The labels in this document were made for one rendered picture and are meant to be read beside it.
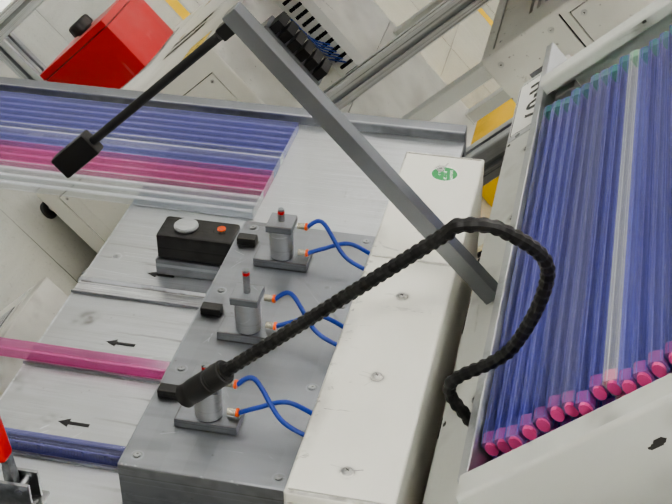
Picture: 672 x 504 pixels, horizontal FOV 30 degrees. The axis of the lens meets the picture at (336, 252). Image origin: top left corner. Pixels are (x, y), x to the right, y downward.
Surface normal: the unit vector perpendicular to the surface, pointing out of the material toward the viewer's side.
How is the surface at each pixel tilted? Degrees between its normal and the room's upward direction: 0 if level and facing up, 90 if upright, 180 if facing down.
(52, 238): 0
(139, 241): 47
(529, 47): 90
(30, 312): 0
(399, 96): 0
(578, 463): 90
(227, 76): 90
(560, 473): 90
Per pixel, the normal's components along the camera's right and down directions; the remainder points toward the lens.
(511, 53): -0.22, 0.55
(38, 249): 0.72, -0.47
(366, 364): 0.00, -0.82
